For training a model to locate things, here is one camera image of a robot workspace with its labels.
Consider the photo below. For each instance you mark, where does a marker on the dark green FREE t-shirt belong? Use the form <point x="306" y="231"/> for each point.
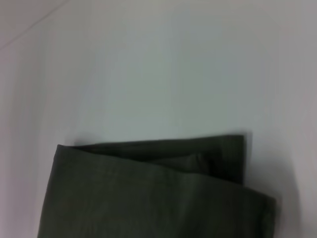
<point x="148" y="198"/>

